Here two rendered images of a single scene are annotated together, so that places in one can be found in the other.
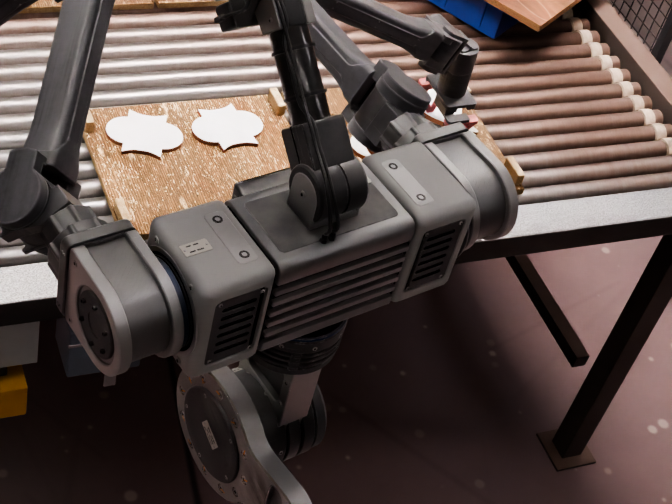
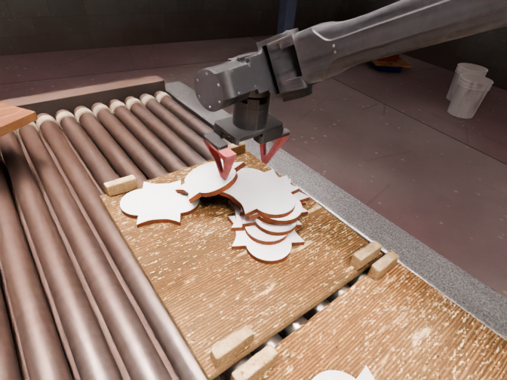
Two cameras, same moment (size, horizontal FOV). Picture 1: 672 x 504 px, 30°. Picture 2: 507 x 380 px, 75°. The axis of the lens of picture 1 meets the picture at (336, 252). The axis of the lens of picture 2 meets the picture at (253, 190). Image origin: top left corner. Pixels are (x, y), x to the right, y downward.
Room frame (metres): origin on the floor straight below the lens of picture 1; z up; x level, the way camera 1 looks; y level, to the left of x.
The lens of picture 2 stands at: (2.07, 0.38, 1.36)
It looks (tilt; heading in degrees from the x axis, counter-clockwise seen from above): 38 degrees down; 261
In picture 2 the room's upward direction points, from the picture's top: 5 degrees clockwise
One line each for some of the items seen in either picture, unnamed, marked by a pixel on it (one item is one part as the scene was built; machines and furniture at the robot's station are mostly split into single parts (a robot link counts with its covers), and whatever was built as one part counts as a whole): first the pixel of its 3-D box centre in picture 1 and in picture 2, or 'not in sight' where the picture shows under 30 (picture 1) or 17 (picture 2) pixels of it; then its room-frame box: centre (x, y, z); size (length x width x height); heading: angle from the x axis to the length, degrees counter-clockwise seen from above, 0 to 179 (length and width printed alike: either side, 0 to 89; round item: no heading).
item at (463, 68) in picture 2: not in sight; (465, 84); (-0.73, -3.03, 0.19); 0.30 x 0.30 x 0.37
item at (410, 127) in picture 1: (417, 150); not in sight; (1.36, -0.07, 1.45); 0.09 x 0.08 x 0.12; 135
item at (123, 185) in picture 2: not in sight; (121, 185); (2.25, -0.16, 0.95); 0.06 x 0.02 x 0.03; 31
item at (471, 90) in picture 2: not in sight; (468, 96); (-0.52, -2.66, 0.19); 0.30 x 0.30 x 0.37
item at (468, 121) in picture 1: (452, 121); (261, 143); (1.98, -0.15, 1.05); 0.07 x 0.07 x 0.09; 34
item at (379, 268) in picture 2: not in sight; (383, 265); (1.80, 0.05, 0.95); 0.06 x 0.02 x 0.03; 33
